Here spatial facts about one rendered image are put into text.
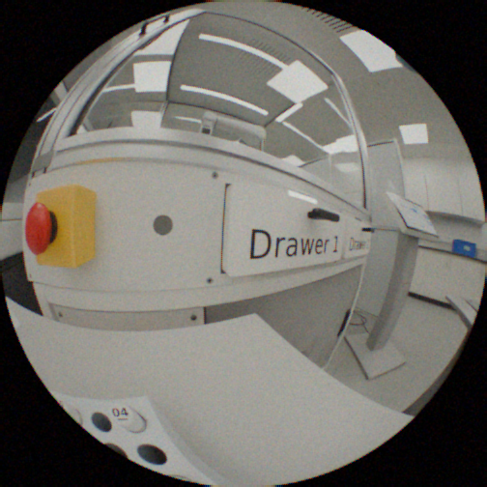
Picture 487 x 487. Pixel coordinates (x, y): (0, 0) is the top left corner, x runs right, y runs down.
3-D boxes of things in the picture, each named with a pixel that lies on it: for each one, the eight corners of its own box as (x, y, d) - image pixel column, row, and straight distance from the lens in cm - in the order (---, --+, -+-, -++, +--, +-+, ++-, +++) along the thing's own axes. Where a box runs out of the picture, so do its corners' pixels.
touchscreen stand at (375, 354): (404, 363, 158) (450, 230, 133) (366, 381, 126) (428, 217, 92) (379, 332, 179) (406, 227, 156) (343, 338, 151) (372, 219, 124)
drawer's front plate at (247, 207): (340, 259, 38) (345, 214, 38) (226, 277, 17) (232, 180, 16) (333, 258, 39) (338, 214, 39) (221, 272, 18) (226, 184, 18)
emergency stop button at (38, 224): (42, 257, 14) (42, 198, 14) (23, 256, 17) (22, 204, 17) (63, 250, 16) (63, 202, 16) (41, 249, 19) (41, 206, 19)
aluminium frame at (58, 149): (372, 224, 77) (340, 78, 135) (26, 180, 32) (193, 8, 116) (259, 220, 134) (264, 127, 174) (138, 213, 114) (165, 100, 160)
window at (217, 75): (364, 211, 70) (333, 74, 128) (68, 142, 28) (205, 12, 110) (363, 211, 71) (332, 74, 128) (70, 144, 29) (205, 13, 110)
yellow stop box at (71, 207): (73, 272, 15) (73, 180, 15) (32, 268, 20) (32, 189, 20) (98, 258, 19) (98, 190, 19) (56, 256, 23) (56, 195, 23)
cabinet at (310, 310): (326, 371, 118) (369, 255, 79) (160, 438, 93) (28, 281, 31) (252, 309, 161) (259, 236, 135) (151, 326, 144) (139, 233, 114)
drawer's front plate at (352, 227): (368, 253, 68) (371, 226, 68) (344, 259, 40) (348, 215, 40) (364, 252, 68) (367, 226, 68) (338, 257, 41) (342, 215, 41)
